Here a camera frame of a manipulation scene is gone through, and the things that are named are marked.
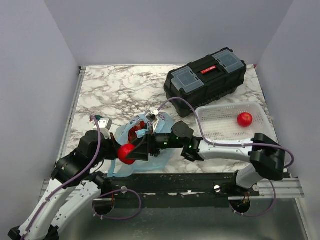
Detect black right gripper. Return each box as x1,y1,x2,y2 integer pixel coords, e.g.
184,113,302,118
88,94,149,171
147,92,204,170
126,125,184,163

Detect red fruit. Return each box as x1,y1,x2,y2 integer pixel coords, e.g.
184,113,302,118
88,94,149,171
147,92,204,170
117,143,136,165

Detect small fake fruit cluster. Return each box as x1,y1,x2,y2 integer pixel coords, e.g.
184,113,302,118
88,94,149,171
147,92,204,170
127,121,145,143

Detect light blue plastic bag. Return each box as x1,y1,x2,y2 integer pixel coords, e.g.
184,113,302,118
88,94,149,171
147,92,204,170
107,112,175,178

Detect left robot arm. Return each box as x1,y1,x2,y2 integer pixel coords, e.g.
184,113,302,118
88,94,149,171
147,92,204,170
8,130,120,240

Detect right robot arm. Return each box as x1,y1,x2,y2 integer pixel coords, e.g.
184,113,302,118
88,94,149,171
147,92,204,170
125,121,286,196

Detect red fake apple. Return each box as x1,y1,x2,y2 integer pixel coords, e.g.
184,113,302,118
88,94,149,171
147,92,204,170
237,112,253,128

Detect white perforated plastic basket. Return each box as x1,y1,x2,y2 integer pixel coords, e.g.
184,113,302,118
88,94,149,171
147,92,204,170
195,102,277,142

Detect black plastic toolbox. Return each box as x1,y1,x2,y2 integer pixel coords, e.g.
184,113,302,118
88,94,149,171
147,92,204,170
163,47,247,109

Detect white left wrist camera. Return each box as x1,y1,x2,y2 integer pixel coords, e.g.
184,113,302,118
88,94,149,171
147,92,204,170
97,117,113,139

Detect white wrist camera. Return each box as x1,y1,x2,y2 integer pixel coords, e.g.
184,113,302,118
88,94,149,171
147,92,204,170
97,117,113,139
144,110,161,133

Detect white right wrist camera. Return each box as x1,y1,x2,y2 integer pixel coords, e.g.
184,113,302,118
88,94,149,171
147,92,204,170
144,110,161,133

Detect green handled tool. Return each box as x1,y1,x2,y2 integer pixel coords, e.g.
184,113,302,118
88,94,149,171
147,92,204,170
94,115,103,121

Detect aluminium frame rail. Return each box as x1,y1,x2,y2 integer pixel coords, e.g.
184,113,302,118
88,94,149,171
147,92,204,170
37,66,87,202

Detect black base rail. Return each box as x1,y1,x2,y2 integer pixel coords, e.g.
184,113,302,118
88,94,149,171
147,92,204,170
51,169,261,208

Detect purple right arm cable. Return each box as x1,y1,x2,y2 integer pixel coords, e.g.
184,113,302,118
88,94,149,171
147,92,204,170
154,97,296,218

